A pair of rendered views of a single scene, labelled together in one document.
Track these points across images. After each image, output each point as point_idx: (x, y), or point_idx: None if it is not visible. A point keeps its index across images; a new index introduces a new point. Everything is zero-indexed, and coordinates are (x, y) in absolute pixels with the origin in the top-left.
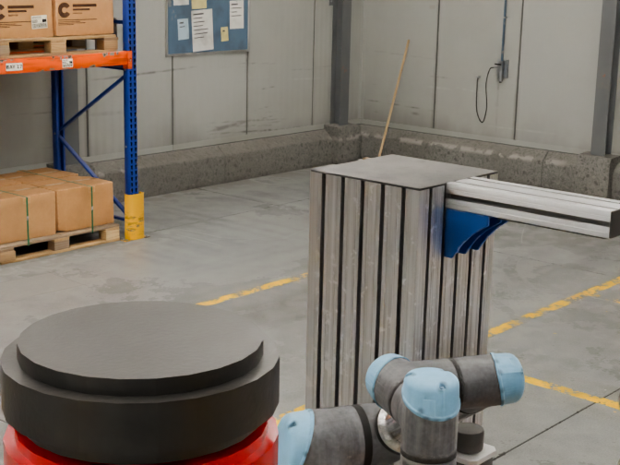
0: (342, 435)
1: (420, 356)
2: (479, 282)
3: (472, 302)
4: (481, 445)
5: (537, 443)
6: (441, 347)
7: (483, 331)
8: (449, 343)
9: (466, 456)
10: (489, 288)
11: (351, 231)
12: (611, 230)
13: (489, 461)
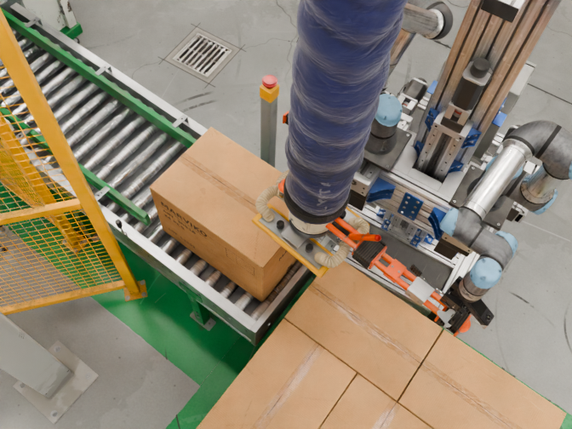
0: (416, 5)
1: (475, 8)
2: (540, 7)
3: (529, 13)
4: (476, 74)
5: None
6: (494, 17)
7: (534, 36)
8: (501, 20)
9: (467, 71)
10: (549, 16)
11: None
12: (482, 4)
13: (474, 84)
